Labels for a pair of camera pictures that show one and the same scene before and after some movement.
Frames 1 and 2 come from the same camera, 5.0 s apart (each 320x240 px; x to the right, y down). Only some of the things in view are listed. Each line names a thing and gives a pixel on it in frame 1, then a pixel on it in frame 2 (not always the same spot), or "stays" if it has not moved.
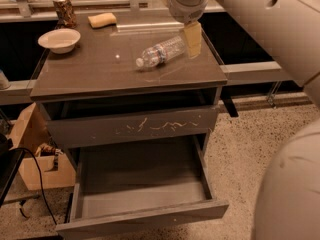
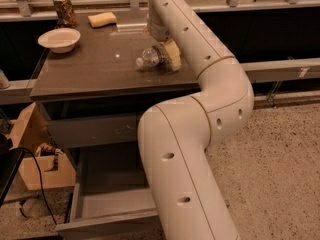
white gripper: [185, 10] to [158, 31]
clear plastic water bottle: [159, 53] stays
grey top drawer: [82, 131] stays
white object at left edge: [4, 82] stays
